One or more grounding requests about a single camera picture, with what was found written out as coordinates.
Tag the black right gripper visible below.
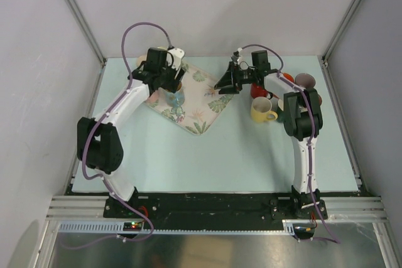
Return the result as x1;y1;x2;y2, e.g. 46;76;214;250
215;62;258;95

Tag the blue butterfly mug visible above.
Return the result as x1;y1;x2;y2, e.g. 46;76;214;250
164;87;185;116

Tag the beige mug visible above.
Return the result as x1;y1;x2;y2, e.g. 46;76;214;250
136;55;147;67

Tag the red mug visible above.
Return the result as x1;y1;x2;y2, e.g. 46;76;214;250
250;83;273;99

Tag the orange mug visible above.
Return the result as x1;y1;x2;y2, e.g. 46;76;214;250
283;73;295;83

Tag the purple mug black handle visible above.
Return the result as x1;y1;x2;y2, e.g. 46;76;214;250
295;73;316;88

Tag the dark green mug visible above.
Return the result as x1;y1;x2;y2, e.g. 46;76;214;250
276;99;285;123

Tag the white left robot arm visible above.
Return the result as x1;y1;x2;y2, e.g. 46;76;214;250
77;46;185;217

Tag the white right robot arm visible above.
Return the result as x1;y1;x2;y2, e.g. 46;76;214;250
214;49;323;218

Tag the leaf pattern serving tray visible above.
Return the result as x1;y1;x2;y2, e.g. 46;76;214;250
146;62;233;136

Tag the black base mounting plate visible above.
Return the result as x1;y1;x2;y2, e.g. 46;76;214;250
103;193;328;232

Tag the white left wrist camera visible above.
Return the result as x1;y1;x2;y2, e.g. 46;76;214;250
168;47;185;71

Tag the grey slotted cable duct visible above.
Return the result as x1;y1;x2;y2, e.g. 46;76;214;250
58;221;313;235

